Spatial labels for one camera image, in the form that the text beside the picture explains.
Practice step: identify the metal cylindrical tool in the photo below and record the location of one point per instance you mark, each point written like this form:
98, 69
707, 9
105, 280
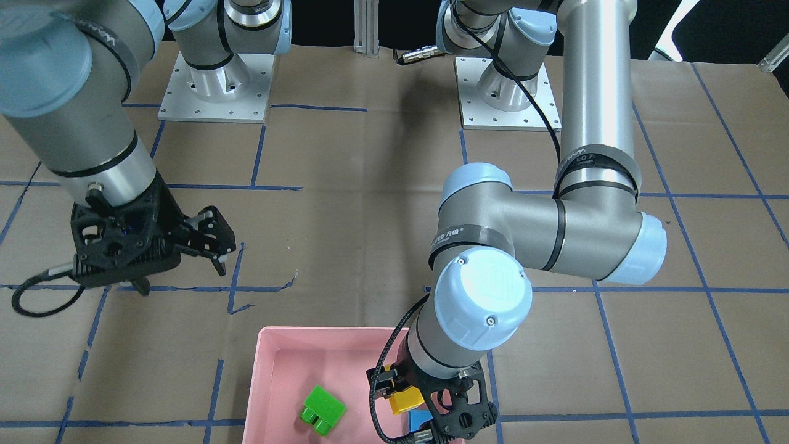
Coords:
416, 55

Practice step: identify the wrist camera on right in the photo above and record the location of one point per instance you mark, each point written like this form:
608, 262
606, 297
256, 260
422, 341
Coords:
105, 253

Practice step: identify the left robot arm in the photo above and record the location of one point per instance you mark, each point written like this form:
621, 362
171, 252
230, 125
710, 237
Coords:
489, 235

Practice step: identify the yellow toy block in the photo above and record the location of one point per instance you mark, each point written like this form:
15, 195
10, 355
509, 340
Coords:
405, 400

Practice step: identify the green toy block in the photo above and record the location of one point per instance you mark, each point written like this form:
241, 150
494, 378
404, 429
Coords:
322, 411

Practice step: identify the wrist camera on left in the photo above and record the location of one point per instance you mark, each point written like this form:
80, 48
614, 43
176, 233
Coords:
459, 406

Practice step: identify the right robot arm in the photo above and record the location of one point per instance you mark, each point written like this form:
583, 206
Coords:
67, 68

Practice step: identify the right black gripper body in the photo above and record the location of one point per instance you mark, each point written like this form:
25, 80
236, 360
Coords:
165, 209

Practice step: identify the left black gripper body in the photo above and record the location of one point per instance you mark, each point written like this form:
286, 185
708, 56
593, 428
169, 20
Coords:
383, 381

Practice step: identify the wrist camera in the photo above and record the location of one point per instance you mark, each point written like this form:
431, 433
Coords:
105, 253
459, 406

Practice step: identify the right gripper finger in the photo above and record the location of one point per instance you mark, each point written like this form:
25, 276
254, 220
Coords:
208, 235
142, 285

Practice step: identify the blue toy block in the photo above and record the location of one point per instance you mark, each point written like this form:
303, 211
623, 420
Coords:
419, 419

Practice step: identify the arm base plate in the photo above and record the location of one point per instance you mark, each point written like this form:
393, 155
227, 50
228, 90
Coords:
239, 92
489, 101

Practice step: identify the aluminium frame post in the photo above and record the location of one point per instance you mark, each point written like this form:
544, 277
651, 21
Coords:
365, 41

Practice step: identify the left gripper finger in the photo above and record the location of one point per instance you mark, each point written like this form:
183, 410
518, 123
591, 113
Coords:
381, 385

